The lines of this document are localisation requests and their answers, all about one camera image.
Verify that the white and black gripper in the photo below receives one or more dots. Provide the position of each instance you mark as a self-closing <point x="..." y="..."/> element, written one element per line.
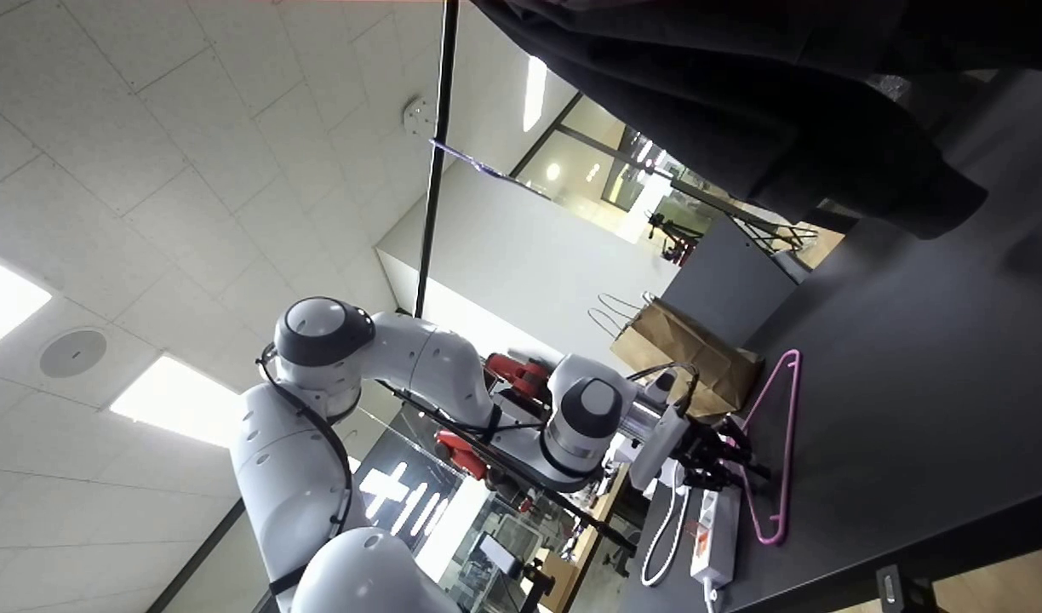
<point x="655" y="429"/>

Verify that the pink plastic clothing hanger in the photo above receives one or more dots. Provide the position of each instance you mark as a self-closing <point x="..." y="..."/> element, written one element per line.
<point x="770" y="428"/>

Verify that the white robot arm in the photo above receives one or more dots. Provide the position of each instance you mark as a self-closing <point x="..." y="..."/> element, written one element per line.
<point x="302" y="481"/>

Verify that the white power strip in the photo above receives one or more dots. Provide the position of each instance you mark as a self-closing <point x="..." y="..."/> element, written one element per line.
<point x="713" y="547"/>

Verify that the grey box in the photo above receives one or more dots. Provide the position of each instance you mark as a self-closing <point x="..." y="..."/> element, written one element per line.
<point x="729" y="282"/>

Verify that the black cloth garment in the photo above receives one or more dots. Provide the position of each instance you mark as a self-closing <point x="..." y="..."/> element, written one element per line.
<point x="774" y="96"/>

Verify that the black metal rack pole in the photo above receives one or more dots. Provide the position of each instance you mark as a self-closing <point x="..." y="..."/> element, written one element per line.
<point x="438" y="154"/>

